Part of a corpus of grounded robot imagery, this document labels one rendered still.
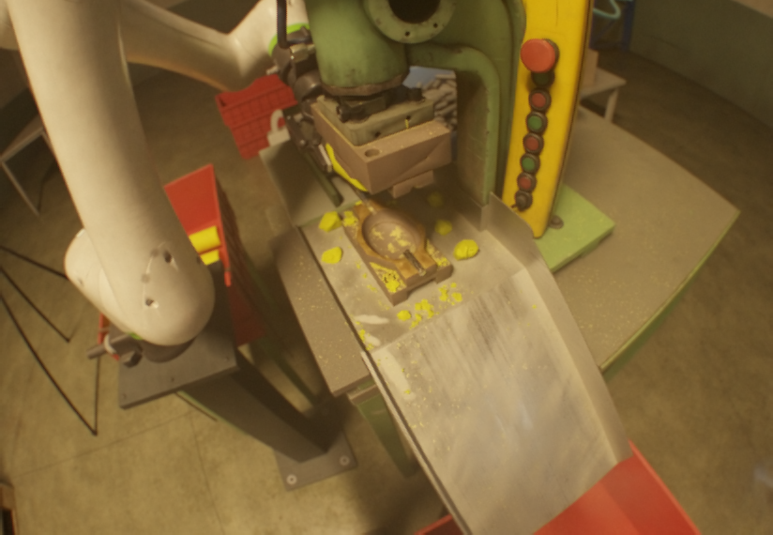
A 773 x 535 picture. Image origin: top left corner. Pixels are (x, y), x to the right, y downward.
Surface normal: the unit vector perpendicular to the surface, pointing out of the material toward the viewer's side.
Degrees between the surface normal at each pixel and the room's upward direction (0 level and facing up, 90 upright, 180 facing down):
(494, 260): 0
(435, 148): 90
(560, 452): 30
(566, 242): 0
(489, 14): 90
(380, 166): 90
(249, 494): 0
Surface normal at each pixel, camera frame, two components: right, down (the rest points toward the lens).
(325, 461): -0.12, -0.68
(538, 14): -0.64, 0.55
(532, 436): 0.13, -0.29
